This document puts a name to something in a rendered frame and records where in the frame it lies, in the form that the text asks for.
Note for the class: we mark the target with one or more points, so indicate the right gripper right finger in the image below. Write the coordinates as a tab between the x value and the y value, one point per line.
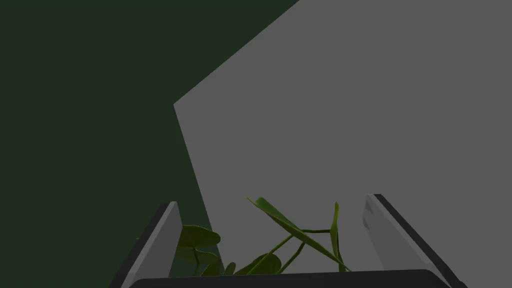
396	236

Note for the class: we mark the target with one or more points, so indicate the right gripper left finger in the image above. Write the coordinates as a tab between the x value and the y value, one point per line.
158	246

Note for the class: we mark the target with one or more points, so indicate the green leafy plant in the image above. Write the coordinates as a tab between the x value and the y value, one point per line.
280	224

